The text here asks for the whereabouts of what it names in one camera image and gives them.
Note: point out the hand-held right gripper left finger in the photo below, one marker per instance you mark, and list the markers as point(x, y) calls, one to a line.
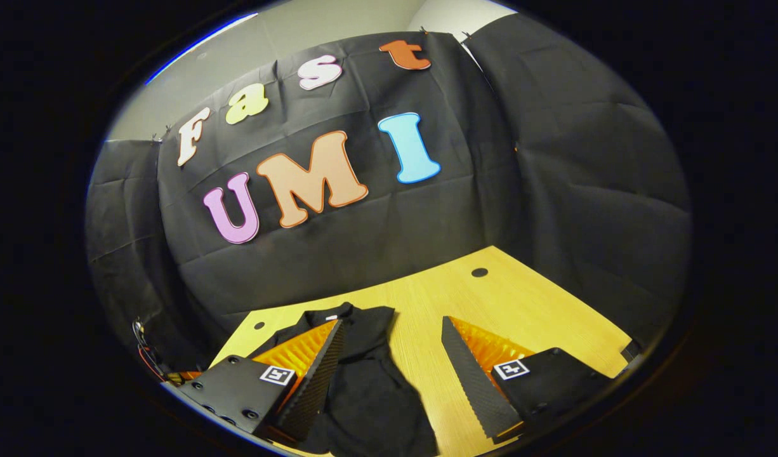
point(319, 381)

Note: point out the black backdrop cloth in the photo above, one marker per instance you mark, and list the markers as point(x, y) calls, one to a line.
point(427, 216)

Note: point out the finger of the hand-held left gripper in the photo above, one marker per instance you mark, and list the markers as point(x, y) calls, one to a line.
point(184, 377)

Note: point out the black buttoned shirt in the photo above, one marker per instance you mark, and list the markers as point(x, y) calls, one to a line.
point(370, 400)

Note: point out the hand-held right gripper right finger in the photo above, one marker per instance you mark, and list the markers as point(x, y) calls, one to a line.
point(474, 387)

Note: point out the black table corner bracket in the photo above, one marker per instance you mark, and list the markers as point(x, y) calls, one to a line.
point(631, 352)

